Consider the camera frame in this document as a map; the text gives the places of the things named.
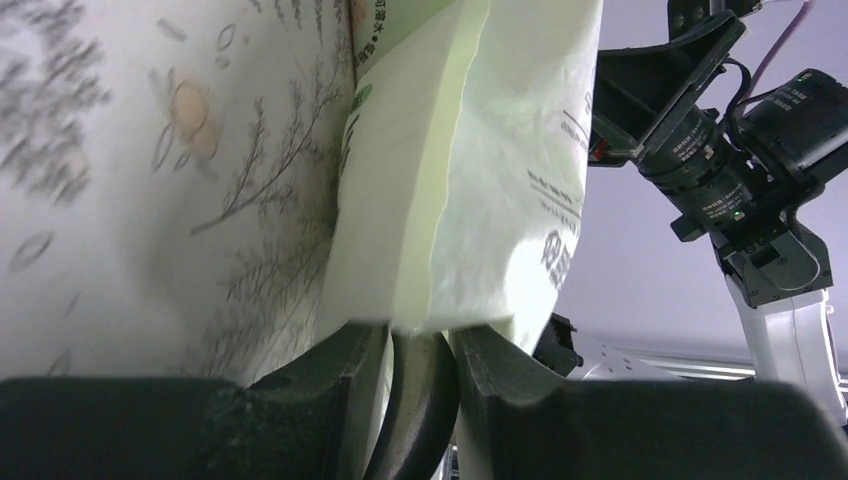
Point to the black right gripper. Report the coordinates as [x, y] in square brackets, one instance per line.
[645, 112]

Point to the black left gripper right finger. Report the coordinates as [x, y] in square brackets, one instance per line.
[518, 419]

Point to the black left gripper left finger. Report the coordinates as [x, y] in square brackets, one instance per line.
[310, 419]

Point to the metal litter scoop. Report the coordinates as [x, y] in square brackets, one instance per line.
[421, 412]

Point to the green cat litter bag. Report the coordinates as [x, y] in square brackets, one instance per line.
[463, 172]

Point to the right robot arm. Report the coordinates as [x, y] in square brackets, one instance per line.
[737, 175]

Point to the floral patterned mat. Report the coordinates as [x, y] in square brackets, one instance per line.
[167, 183]

